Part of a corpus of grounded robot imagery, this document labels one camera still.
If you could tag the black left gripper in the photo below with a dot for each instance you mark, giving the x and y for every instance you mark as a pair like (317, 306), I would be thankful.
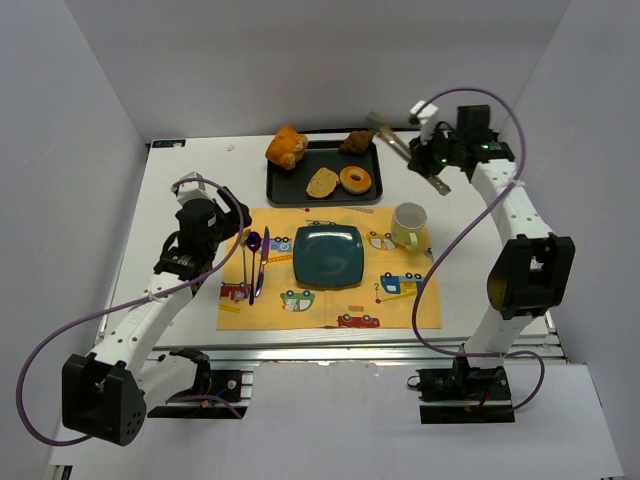
(232, 215)

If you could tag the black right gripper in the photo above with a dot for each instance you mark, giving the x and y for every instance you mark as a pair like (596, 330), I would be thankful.
(423, 156)

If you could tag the metal serving tongs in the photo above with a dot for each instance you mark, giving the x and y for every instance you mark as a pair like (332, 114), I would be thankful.
(379, 124)

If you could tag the orange glazed donut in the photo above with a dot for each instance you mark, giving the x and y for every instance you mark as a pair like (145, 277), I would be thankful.
(355, 180)

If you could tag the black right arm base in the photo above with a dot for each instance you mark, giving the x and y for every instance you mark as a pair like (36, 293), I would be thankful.
(446, 397)

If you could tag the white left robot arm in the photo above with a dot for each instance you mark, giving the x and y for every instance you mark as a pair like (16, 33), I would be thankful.
(107, 393)

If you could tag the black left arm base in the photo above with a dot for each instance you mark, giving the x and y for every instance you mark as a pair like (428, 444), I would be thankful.
(214, 393)

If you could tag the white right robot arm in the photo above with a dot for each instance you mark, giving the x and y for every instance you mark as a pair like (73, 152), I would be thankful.
(532, 270)

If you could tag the orange bread roll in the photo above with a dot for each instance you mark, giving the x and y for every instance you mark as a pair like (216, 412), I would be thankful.
(287, 148)

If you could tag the sliced bread piece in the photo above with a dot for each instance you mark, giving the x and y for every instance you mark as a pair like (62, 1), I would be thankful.
(322, 183)

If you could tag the gold spoon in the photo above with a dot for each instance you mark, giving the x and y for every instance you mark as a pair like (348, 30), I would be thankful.
(245, 235)

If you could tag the purple spoon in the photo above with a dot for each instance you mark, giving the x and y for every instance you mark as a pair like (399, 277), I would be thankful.
(253, 242)

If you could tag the iridescent table knife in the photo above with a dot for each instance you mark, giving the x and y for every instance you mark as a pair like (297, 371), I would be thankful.
(265, 248)

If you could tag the light green mug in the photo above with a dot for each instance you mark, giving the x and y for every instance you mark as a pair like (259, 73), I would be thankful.
(408, 222)

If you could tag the yellow car-print placemat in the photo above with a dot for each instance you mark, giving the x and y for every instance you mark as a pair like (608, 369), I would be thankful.
(383, 299)

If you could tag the black baking tray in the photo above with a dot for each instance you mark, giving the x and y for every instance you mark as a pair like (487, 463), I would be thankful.
(288, 188)

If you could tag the brown chocolate croissant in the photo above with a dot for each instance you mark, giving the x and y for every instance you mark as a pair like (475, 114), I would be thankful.
(357, 142)

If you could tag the teal square plate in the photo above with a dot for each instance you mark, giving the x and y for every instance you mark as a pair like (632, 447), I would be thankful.
(328, 256)

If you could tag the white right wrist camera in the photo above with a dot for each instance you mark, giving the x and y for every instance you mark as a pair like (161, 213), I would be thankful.
(424, 115)

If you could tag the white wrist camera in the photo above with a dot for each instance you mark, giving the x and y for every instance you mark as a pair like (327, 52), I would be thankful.
(195, 189)
(424, 115)

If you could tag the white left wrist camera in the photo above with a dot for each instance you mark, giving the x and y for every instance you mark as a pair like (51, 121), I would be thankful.
(195, 189)

